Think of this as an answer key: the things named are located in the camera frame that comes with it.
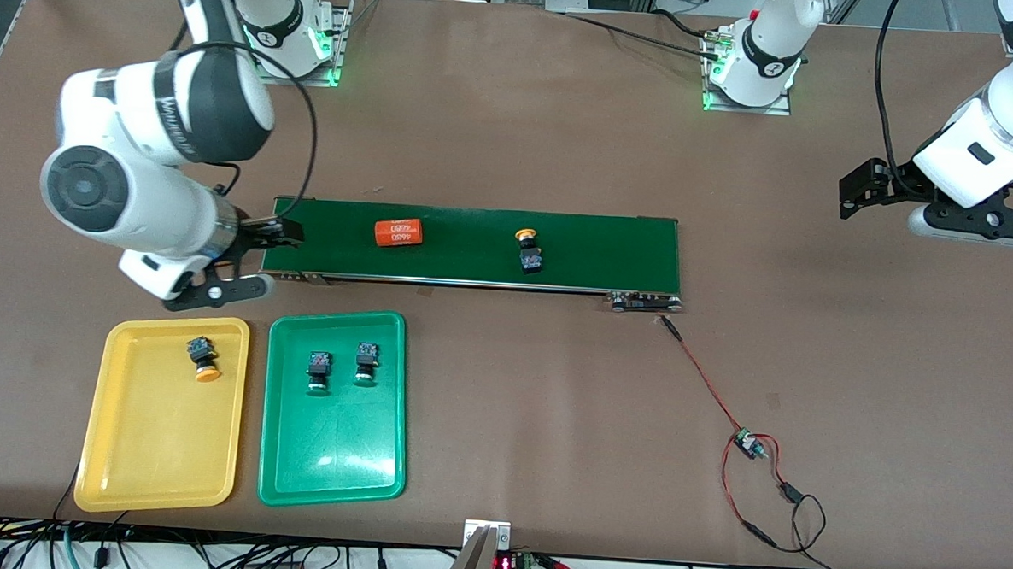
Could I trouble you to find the orange cylinder white print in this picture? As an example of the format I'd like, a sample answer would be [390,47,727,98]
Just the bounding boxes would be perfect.
[374,217,425,249]

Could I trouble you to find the yellow push button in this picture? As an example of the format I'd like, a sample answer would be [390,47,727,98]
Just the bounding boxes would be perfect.
[184,336,224,384]
[513,226,547,276]

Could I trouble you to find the green push button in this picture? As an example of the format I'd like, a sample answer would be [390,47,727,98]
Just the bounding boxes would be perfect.
[305,350,334,396]
[354,340,382,388]

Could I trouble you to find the green conveyor belt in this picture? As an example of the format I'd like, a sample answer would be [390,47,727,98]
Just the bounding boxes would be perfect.
[258,195,688,316]

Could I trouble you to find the green plastic tray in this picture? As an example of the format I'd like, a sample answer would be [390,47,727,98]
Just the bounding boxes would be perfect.
[256,306,413,513]

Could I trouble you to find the yellow plastic tray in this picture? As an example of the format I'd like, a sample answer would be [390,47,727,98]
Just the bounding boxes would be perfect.
[73,310,252,519]

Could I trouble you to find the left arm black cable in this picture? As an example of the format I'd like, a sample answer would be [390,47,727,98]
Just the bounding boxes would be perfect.
[870,0,922,179]

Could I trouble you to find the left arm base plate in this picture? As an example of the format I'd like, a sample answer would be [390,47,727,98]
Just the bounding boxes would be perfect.
[700,20,798,117]

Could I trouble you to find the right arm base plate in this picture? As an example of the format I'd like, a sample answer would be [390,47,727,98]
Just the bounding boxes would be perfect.
[250,0,354,89]

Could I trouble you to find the red black wire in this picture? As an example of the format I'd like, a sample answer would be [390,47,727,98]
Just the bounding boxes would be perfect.
[649,315,834,556]

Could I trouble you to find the black cable on table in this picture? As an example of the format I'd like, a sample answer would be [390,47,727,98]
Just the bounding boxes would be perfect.
[564,3,729,60]

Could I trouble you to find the tangled black cable bundle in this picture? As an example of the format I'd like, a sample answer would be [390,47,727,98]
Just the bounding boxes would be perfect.
[0,459,465,569]

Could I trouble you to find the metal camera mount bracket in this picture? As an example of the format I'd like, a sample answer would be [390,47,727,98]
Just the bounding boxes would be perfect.
[462,519,512,569]

